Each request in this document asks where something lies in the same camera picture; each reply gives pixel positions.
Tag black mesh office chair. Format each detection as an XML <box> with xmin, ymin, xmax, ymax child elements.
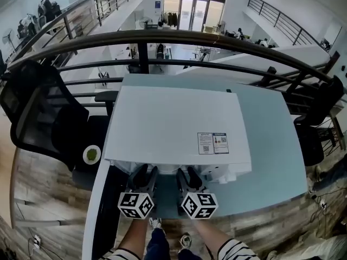
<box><xmin>0</xmin><ymin>60</ymin><xmax>120</xmax><ymax>192</ymax></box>

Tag black straight metal railing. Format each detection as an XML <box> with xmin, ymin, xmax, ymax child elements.
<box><xmin>8</xmin><ymin>0</ymin><xmax>142</xmax><ymax>64</ymax></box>
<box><xmin>248</xmin><ymin>0</ymin><xmax>323</xmax><ymax>46</ymax></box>

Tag person's right forearm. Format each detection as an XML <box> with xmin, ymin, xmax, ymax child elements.
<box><xmin>192</xmin><ymin>218</ymin><xmax>234</xmax><ymax>252</ymax></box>

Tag rack of dark coats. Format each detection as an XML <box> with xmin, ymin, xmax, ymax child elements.
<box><xmin>162</xmin><ymin>11</ymin><xmax>178</xmax><ymax>27</ymax></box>

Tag black high-backed office chair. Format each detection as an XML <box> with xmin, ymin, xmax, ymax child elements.
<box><xmin>294</xmin><ymin>74</ymin><xmax>345</xmax><ymax>167</ymax></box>

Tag person's shoe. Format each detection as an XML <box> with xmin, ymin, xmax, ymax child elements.
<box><xmin>178</xmin><ymin>233</ymin><xmax>192</xmax><ymax>251</ymax></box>
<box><xmin>149</xmin><ymin>217</ymin><xmax>163</xmax><ymax>230</ymax></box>

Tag person's left forearm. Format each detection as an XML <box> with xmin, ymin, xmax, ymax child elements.
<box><xmin>119</xmin><ymin>217</ymin><xmax>149</xmax><ymax>254</ymax></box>

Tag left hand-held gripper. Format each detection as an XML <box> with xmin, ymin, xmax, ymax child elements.
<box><xmin>117</xmin><ymin>163</ymin><xmax>159</xmax><ymax>220</ymax></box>

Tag person's dark trousers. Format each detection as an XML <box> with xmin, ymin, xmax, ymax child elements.
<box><xmin>146</xmin><ymin>227</ymin><xmax>203</xmax><ymax>260</ymax></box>

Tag glass entrance doors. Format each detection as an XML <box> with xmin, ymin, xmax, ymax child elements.
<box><xmin>162</xmin><ymin>0</ymin><xmax>230</xmax><ymax>33</ymax></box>

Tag person's right shoe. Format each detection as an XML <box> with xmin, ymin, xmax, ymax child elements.
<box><xmin>178</xmin><ymin>233</ymin><xmax>192</xmax><ymax>251</ymax></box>

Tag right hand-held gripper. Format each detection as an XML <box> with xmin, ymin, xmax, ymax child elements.
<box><xmin>176</xmin><ymin>166</ymin><xmax>219</xmax><ymax>220</ymax></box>

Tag person's striped shirt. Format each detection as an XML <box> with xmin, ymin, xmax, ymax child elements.
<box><xmin>101</xmin><ymin>238</ymin><xmax>261</xmax><ymax>260</ymax></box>

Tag person's left shoe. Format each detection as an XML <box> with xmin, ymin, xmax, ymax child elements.
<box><xmin>149</xmin><ymin>217</ymin><xmax>163</xmax><ymax>230</ymax></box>

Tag light blue white-legged table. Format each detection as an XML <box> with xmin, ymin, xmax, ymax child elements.
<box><xmin>119</xmin><ymin>73</ymin><xmax>309</xmax><ymax>220</ymax></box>

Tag black curved metal railing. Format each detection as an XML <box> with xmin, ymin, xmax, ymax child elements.
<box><xmin>0</xmin><ymin>30</ymin><xmax>341</xmax><ymax>119</ymax></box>

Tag white microwave oven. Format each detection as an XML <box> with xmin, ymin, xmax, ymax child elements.
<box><xmin>82</xmin><ymin>85</ymin><xmax>253</xmax><ymax>260</ymax></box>

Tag white plate under green food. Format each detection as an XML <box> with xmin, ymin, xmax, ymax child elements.
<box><xmin>82</xmin><ymin>144</ymin><xmax>102</xmax><ymax>165</ymax></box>

